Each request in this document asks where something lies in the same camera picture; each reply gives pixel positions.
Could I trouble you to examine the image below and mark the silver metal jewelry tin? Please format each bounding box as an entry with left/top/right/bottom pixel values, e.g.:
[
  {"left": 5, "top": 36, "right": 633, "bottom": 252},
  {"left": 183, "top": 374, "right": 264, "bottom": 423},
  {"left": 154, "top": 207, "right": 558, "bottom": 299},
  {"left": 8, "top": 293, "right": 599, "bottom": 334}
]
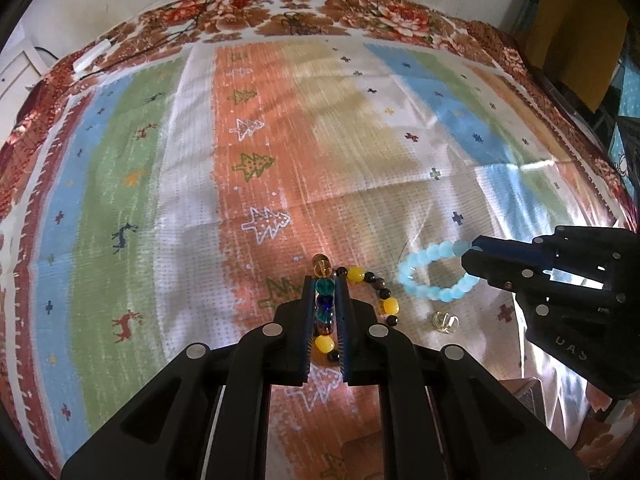
[{"left": 500, "top": 377, "right": 546, "bottom": 424}]

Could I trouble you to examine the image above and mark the floral brown bed sheet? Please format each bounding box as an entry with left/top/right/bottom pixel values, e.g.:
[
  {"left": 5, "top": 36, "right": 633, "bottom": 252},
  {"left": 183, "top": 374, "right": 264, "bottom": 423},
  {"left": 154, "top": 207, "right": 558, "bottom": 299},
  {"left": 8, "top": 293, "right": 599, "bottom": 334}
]
[{"left": 0, "top": 0, "right": 640, "bottom": 480}]

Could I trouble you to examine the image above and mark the light blue bead bracelet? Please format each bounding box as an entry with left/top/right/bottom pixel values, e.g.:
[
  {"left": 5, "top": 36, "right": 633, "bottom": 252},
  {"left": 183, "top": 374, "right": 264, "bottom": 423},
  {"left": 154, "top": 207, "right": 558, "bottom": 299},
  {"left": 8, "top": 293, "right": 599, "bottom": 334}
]
[{"left": 397, "top": 238, "right": 482, "bottom": 304}]

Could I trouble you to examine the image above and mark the striped colourful bed blanket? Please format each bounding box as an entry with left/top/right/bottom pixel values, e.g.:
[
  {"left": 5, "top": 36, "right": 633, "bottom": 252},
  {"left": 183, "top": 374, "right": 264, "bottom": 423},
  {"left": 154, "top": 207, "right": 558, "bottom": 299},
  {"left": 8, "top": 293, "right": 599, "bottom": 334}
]
[{"left": 14, "top": 39, "right": 622, "bottom": 480}]

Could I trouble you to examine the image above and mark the white wooden headboard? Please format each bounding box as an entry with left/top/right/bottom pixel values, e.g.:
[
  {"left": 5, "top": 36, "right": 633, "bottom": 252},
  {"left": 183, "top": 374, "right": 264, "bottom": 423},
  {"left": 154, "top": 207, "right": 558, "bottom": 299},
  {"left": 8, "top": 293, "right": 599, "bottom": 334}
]
[{"left": 1, "top": 39, "right": 48, "bottom": 120}]

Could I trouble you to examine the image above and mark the yellow and black bead bracelet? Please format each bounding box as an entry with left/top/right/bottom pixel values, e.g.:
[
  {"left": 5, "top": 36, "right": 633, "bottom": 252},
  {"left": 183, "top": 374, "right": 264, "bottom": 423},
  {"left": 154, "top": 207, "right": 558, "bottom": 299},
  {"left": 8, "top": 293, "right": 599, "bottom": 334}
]
[{"left": 311, "top": 264, "right": 403, "bottom": 363}]

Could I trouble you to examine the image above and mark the yellow wooden cabinet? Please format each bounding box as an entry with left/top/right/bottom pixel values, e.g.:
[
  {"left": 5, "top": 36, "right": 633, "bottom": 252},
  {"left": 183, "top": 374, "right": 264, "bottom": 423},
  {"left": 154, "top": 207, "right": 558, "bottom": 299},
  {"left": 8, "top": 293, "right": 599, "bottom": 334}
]
[{"left": 523, "top": 0, "right": 629, "bottom": 112}]

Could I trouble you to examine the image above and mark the black charging cable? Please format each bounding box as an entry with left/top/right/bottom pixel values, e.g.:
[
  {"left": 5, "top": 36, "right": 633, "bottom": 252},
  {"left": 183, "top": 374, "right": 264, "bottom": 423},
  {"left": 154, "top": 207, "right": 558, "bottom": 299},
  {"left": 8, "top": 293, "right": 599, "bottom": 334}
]
[{"left": 29, "top": 0, "right": 241, "bottom": 82}]

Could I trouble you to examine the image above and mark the white charger adapter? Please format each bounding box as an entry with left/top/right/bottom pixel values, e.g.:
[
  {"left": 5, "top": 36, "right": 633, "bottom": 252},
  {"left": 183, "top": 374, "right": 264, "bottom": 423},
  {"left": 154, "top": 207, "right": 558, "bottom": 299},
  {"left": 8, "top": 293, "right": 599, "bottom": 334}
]
[{"left": 73, "top": 39, "right": 112, "bottom": 74}]

